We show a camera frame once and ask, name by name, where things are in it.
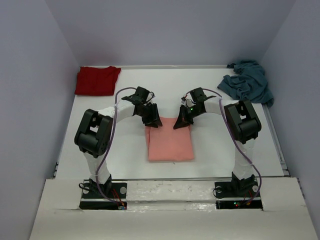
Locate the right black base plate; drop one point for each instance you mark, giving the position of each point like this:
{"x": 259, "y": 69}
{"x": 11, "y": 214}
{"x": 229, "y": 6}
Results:
{"x": 228, "y": 199}

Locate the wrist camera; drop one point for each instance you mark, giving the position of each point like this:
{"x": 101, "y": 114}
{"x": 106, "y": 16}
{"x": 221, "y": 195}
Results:
{"x": 152, "y": 95}
{"x": 188, "y": 102}

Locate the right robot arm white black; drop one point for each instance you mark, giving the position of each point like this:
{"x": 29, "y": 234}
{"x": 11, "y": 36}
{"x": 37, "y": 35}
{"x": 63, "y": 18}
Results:
{"x": 243, "y": 126}

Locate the blue crumpled t shirt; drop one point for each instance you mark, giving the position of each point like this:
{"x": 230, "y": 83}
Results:
{"x": 248, "y": 83}

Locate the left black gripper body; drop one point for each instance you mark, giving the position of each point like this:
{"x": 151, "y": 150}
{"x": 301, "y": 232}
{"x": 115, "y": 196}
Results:
{"x": 146, "y": 113}

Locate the pink t shirt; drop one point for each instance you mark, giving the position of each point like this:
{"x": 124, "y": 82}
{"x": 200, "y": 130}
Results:
{"x": 166, "y": 144}

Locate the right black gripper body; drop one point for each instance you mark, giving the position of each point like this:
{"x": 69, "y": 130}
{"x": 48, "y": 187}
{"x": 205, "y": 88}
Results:
{"x": 193, "y": 111}

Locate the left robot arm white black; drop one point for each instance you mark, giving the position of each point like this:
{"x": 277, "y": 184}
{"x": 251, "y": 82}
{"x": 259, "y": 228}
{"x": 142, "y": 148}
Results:
{"x": 96, "y": 131}

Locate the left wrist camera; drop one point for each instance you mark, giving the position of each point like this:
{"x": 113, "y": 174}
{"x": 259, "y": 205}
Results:
{"x": 152, "y": 95}

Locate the red folded t shirt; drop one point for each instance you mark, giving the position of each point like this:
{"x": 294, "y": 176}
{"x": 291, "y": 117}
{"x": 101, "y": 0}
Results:
{"x": 97, "y": 82}

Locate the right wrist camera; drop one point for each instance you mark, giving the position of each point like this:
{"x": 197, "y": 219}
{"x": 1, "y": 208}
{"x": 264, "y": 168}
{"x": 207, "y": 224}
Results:
{"x": 188, "y": 102}

